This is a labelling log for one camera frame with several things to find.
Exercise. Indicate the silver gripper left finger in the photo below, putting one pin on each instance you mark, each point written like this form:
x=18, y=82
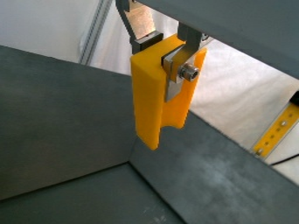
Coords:
x=138, y=19

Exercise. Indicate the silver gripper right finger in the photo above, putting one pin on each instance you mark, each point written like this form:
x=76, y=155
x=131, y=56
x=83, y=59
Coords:
x=179, y=60

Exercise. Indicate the yellow arch block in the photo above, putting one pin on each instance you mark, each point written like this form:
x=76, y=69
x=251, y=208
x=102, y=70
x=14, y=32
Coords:
x=154, y=112

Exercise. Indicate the aluminium frame profile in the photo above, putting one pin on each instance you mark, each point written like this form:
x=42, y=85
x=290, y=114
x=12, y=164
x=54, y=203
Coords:
x=94, y=32

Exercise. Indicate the yellow perforated rail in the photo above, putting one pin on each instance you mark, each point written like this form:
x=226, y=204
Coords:
x=277, y=131

